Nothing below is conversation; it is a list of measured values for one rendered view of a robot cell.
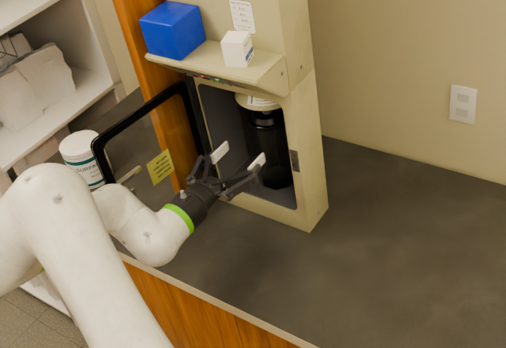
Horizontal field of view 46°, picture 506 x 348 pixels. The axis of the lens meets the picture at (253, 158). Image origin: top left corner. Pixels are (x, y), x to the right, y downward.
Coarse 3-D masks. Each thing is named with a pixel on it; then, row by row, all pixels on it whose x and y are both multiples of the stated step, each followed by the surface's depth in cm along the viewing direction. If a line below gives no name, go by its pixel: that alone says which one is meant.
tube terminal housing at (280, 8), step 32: (192, 0) 137; (224, 0) 131; (256, 0) 126; (288, 0) 126; (224, 32) 137; (288, 32) 130; (288, 64) 133; (256, 96) 145; (288, 96) 138; (288, 128) 145; (320, 128) 155; (320, 160) 160; (320, 192) 166; (288, 224) 170
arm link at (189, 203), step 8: (184, 192) 143; (176, 200) 141; (184, 200) 141; (192, 200) 142; (200, 200) 143; (184, 208) 140; (192, 208) 141; (200, 208) 142; (192, 216) 140; (200, 216) 142
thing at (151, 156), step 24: (120, 120) 143; (144, 120) 148; (168, 120) 154; (120, 144) 145; (144, 144) 150; (168, 144) 157; (192, 144) 164; (120, 168) 147; (144, 168) 153; (168, 168) 160; (192, 168) 167; (144, 192) 156; (168, 192) 163
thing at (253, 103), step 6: (240, 96) 152; (246, 96) 151; (252, 96) 149; (240, 102) 153; (246, 102) 151; (252, 102) 150; (258, 102) 149; (264, 102) 149; (270, 102) 149; (252, 108) 150; (258, 108) 150; (264, 108) 149; (270, 108) 149; (276, 108) 149
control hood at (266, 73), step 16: (208, 48) 138; (160, 64) 143; (176, 64) 136; (192, 64) 134; (208, 64) 133; (224, 64) 132; (256, 64) 130; (272, 64) 129; (240, 80) 127; (256, 80) 125; (272, 80) 129
